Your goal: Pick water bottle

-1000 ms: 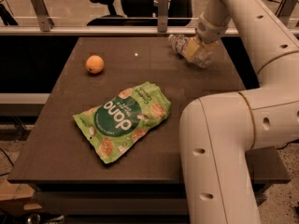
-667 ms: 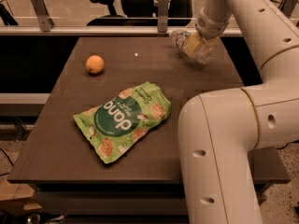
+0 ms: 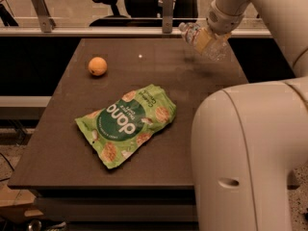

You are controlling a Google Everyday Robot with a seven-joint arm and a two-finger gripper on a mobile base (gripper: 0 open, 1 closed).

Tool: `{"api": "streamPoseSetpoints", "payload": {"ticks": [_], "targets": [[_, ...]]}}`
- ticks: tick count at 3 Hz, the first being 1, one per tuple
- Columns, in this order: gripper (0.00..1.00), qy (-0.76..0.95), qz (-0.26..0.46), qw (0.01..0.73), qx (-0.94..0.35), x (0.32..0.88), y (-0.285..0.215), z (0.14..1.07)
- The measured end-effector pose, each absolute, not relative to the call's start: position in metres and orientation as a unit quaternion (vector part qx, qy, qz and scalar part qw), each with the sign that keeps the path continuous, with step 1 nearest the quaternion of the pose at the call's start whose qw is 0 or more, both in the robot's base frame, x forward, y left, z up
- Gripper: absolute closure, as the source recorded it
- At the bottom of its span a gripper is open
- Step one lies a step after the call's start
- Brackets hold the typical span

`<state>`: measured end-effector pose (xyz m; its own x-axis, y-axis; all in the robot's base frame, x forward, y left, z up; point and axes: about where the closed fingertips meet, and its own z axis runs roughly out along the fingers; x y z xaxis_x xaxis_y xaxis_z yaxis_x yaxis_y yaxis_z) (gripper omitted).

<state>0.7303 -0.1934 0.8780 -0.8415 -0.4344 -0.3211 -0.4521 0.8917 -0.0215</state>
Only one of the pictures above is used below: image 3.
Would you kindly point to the middle metal rail bracket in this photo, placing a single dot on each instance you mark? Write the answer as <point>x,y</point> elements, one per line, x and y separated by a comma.
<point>167,16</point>

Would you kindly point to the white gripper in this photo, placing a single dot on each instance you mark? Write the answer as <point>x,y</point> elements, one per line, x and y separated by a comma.
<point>221,21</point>

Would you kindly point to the black office chair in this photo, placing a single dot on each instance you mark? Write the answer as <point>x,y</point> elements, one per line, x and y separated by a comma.
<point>146,13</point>

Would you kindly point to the left metal rail bracket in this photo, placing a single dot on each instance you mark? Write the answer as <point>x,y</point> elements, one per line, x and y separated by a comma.
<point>45,20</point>

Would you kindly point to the metal rail bracket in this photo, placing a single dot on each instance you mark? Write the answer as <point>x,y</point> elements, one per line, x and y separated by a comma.
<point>45,20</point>
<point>167,16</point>

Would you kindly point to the orange fruit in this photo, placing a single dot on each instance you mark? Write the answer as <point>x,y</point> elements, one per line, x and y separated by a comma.
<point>97,66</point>

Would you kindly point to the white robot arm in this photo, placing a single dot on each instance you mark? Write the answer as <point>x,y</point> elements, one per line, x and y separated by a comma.
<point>247,139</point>

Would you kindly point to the clear plastic water bottle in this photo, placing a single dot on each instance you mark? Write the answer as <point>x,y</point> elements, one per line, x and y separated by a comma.
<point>216,51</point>

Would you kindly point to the horizontal metal rail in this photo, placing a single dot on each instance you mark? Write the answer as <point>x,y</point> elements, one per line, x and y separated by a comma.
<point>91,32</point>

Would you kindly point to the green snack bag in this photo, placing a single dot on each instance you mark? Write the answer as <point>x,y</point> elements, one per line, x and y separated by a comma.
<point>118,131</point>

